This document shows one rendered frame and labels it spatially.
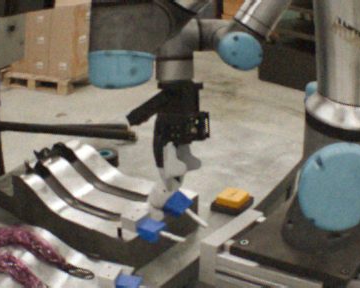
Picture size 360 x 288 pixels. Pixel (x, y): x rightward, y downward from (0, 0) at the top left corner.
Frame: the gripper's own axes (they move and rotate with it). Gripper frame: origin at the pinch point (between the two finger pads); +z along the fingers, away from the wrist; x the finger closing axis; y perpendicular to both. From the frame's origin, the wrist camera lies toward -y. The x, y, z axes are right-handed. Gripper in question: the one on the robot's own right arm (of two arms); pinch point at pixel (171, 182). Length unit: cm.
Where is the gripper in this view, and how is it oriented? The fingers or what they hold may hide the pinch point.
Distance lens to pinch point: 117.3
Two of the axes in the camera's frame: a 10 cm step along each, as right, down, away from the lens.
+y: 8.4, 0.6, -5.4
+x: 5.4, -1.8, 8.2
